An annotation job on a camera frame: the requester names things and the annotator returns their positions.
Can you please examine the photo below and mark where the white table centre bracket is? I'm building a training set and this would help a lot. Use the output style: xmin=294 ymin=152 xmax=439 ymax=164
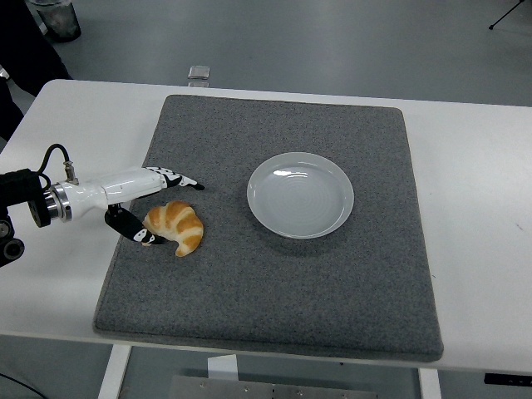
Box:
xmin=206 ymin=355 xmax=239 ymax=382

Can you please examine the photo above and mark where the person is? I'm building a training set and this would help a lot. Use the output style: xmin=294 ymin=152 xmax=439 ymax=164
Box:
xmin=0 ymin=0 xmax=74 ymax=142

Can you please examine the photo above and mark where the golden croissant bread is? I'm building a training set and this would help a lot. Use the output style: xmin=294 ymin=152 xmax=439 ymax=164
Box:
xmin=142 ymin=200 xmax=204 ymax=258

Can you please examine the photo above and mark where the grey metal plate with screws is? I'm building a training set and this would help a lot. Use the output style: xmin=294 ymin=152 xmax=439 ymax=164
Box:
xmin=168 ymin=375 xmax=375 ymax=399

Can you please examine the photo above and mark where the white round plate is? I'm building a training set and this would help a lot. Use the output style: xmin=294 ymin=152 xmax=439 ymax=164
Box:
xmin=246 ymin=151 xmax=355 ymax=240

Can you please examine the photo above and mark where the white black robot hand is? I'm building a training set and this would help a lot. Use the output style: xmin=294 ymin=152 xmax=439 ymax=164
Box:
xmin=61 ymin=165 xmax=206 ymax=247

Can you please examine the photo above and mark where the black floor cable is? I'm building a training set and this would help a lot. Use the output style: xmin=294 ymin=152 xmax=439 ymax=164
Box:
xmin=0 ymin=372 xmax=41 ymax=399

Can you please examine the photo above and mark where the grey felt mat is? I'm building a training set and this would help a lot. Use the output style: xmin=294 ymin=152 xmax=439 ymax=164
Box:
xmin=91 ymin=94 xmax=445 ymax=362

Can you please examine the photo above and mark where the white table leg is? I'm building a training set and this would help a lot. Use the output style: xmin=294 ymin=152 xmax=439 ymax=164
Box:
xmin=418 ymin=368 xmax=442 ymax=399
xmin=98 ymin=344 xmax=132 ymax=399

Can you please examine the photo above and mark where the grey trash bin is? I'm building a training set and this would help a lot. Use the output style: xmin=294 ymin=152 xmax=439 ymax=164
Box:
xmin=28 ymin=0 xmax=81 ymax=42

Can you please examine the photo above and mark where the black table control box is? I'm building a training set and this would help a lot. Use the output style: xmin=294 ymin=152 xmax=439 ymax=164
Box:
xmin=484 ymin=372 xmax=532 ymax=386

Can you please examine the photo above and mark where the black tripod leg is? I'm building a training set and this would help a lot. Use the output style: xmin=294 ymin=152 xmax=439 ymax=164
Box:
xmin=488 ymin=0 xmax=532 ymax=30

